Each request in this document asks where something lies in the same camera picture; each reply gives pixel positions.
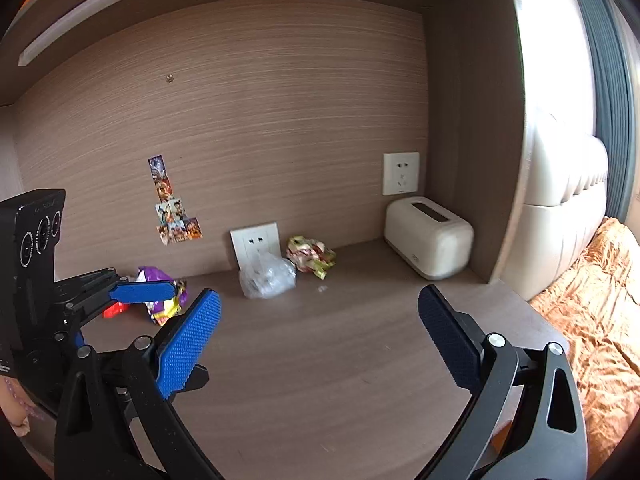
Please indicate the white wall socket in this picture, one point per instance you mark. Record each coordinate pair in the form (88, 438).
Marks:
(252, 242)
(400, 173)

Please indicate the purple yellow snack bag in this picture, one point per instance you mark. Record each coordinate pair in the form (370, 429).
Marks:
(161, 311)

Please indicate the clear plastic bag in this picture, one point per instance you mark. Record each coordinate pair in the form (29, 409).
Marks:
(267, 276)

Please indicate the white wall socket lower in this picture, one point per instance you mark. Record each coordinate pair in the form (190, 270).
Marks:
(252, 242)

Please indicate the colourful card stickers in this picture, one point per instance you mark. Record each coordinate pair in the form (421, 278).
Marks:
(174, 224)

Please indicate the white toaster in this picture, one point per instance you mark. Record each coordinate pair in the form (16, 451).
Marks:
(436, 242)

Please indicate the white wall socket upper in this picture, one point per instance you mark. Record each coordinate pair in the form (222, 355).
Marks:
(400, 173)

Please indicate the grey blue curtain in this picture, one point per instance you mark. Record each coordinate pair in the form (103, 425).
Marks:
(615, 124)

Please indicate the cream padded headboard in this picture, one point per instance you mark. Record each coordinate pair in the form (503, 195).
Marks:
(564, 204)

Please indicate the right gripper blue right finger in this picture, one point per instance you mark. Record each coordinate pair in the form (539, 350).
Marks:
(456, 336)

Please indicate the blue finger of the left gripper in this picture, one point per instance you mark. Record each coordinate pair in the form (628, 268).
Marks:
(142, 292)

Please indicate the person's left hand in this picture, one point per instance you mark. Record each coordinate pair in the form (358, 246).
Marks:
(15, 405)

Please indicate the orange bed cover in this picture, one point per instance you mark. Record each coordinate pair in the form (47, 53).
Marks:
(595, 305)

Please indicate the green red crumpled wrapper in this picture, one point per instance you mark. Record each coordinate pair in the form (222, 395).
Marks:
(310, 256)

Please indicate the red snack wrapper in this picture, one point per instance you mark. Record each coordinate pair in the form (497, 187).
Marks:
(115, 309)

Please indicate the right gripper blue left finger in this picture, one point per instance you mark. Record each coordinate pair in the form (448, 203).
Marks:
(181, 345)

